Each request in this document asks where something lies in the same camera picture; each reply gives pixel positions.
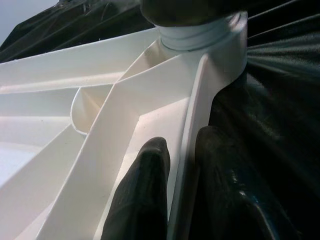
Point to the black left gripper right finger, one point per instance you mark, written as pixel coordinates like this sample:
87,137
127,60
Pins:
225,195

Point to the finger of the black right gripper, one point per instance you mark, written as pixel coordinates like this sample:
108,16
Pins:
187,12

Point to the white plastic table top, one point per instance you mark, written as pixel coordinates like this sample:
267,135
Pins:
75,150

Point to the white plastic table leg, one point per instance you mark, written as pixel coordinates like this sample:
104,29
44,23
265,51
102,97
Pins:
195,37

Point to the black table cloth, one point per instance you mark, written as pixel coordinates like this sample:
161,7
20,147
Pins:
275,100

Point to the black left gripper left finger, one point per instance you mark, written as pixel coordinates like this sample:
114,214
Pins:
140,195

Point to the large white backdrop panel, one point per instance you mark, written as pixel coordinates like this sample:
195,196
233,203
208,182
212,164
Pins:
15,15

